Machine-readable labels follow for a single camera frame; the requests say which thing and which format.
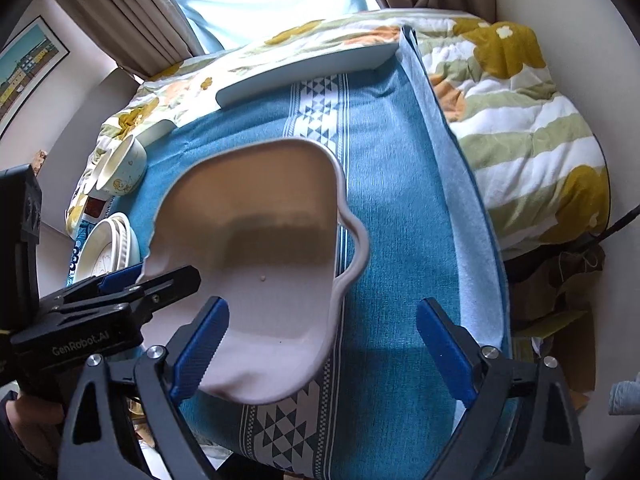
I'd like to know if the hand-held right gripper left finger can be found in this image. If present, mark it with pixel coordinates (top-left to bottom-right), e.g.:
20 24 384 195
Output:
62 296 231 480

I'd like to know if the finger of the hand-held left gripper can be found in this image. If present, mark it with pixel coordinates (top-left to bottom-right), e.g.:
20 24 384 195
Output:
115 266 202 328
40 266 147 311

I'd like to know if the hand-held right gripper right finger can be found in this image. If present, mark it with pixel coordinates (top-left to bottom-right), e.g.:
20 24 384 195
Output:
416 297 586 480

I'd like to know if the white plate with chick print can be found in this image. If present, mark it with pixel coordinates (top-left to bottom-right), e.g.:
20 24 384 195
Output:
74 212 130 286

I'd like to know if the plain white plate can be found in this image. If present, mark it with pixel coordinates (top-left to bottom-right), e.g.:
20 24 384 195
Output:
114 217 142 275

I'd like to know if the cream bowl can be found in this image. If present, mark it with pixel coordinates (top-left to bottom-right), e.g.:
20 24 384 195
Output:
97 135 149 199

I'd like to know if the white bowl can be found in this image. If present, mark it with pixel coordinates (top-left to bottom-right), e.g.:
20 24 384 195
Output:
80 147 119 194

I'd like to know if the person's left hand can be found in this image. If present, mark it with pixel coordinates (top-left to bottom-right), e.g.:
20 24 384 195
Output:
0 394 69 467

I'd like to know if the patterned cloth with key border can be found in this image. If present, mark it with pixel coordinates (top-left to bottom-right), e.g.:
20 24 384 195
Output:
65 195 109 286

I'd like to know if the teal table cloth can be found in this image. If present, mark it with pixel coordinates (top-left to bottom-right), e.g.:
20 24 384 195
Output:
125 24 513 479

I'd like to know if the blue denim clothing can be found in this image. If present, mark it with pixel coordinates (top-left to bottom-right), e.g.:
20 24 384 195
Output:
609 379 640 417

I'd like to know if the floral striped blanket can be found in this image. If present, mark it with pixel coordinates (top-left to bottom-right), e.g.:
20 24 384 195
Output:
67 7 612 262

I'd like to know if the black cable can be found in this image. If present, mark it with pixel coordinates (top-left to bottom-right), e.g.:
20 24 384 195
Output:
505 205 640 281

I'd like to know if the framed wall picture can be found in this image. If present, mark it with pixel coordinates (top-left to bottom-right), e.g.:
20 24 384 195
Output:
0 15 71 139

